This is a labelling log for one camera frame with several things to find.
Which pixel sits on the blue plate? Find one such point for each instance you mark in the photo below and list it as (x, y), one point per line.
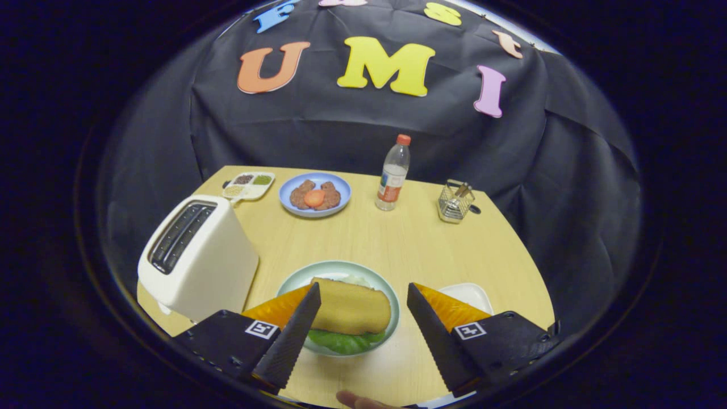
(341, 184)

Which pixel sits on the green lettuce leaf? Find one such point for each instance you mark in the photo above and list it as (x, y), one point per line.
(343, 342)

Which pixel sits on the white divided tray of seeds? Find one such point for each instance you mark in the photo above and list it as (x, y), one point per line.
(248, 185)

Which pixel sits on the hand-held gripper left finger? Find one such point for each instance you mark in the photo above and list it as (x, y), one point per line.
(295, 329)

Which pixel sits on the brown meat patty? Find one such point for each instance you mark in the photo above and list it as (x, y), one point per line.
(331, 196)
(300, 195)

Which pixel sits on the white toaster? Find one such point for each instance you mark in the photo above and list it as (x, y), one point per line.
(210, 267)

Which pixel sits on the clear water bottle red cap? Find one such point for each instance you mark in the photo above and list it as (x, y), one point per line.
(393, 173)

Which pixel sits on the white square plate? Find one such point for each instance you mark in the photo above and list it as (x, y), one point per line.
(471, 295)

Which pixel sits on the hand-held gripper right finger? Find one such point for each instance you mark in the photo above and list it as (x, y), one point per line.
(434, 332)

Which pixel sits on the toasted bread slice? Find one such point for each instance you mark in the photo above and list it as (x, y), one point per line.
(352, 309)

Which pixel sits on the light green plate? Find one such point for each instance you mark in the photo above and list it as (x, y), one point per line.
(295, 278)

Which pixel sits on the black backdrop cloth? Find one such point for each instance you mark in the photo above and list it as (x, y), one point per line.
(341, 125)

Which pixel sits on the orange round vegetable slice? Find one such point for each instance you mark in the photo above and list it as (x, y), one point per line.
(314, 198)

